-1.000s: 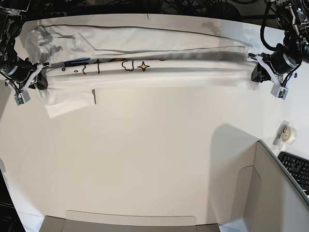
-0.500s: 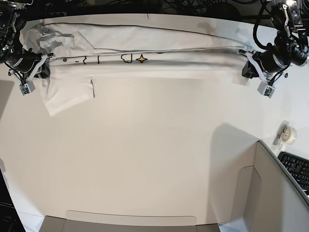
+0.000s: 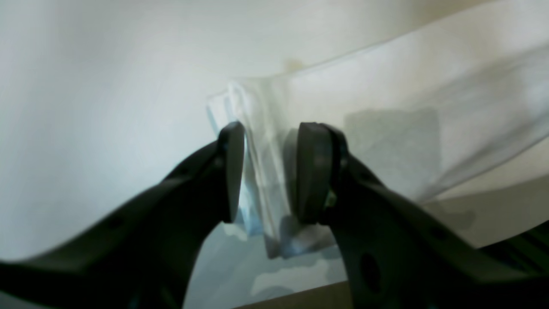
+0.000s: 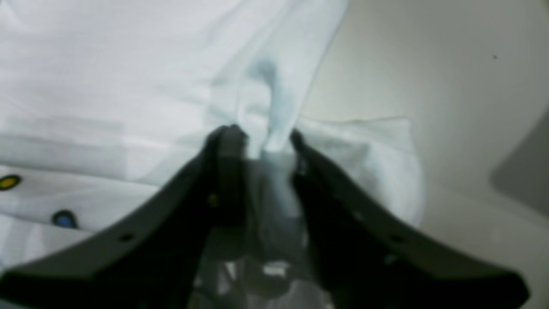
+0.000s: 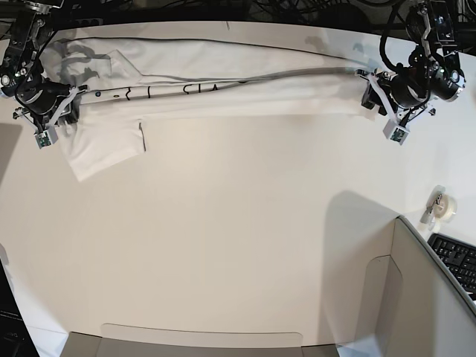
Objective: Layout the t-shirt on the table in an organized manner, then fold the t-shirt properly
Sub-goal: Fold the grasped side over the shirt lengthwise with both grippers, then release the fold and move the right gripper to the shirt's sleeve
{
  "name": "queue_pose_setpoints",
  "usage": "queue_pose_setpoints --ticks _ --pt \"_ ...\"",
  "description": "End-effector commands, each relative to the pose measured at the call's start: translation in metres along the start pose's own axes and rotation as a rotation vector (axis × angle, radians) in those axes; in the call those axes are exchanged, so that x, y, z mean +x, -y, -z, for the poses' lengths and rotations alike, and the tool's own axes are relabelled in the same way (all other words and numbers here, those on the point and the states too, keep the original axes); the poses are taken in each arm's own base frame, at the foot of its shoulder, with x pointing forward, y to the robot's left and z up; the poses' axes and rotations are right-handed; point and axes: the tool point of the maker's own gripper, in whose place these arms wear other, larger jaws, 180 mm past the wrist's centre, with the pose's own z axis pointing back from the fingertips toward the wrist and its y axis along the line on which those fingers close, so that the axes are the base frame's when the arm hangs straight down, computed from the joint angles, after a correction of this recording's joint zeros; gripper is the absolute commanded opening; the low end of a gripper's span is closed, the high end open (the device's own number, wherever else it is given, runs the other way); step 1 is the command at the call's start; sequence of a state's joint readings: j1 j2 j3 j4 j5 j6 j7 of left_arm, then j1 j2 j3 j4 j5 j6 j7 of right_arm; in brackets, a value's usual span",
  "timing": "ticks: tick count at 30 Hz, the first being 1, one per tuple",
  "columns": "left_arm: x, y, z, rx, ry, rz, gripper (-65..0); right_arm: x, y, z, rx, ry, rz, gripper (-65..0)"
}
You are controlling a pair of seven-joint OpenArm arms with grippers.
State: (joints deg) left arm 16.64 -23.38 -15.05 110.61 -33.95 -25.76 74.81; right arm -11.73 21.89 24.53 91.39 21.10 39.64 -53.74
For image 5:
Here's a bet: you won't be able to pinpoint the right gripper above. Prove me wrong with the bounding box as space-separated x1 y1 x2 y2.
13 84 88 130

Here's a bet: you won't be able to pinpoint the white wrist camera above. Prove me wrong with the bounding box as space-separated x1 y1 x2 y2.
383 119 410 146
34 126 58 149

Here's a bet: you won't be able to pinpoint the black background cables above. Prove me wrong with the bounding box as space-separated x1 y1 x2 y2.
0 0 476 49

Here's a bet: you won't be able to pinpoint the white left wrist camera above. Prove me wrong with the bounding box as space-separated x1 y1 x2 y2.
383 119 410 146

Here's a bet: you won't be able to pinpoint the grey partition panel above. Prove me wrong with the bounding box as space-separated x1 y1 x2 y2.
61 324 338 356
334 215 476 357

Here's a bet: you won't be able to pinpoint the black computer keyboard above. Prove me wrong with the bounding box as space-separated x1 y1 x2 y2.
427 234 476 300

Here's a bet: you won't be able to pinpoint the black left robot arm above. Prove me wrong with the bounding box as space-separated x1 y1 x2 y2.
356 1 466 126

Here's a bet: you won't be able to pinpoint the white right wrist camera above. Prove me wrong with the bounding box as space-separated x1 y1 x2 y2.
34 126 58 149

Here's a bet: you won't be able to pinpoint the white printed t-shirt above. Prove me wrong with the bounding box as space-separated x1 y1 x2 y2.
41 38 367 181

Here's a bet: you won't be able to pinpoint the grey front partition panel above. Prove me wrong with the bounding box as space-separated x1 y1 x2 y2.
61 324 338 356

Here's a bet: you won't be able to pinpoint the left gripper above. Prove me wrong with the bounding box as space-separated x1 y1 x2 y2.
355 69 435 125

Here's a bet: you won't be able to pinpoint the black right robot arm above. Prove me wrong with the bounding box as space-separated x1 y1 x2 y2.
1 1 87 132

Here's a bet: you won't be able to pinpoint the clear tape dispenser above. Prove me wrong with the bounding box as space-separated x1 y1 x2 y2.
420 185 457 225

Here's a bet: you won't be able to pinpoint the grey right partition panel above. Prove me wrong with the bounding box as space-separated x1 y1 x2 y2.
334 215 476 357

